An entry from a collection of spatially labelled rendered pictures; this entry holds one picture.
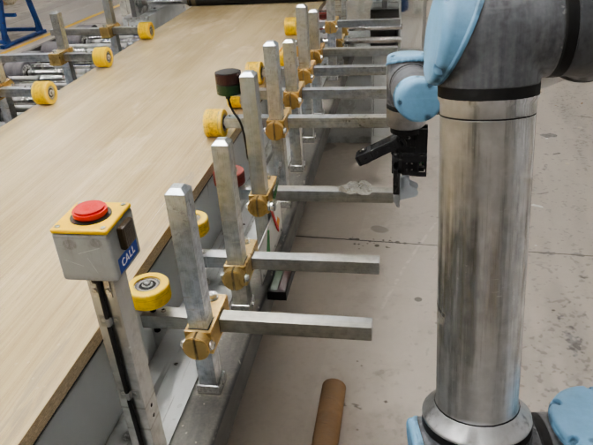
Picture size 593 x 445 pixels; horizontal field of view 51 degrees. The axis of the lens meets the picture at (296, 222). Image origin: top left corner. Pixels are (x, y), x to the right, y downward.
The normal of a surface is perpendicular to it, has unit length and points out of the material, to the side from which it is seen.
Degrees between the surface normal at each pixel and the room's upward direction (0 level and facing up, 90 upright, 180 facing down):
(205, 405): 0
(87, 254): 90
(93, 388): 90
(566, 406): 5
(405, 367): 0
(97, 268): 90
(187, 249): 90
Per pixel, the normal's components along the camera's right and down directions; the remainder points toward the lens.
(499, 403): 0.30, 0.29
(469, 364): -0.46, 0.31
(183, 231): -0.17, 0.49
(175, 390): -0.07, -0.87
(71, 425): 0.98, 0.03
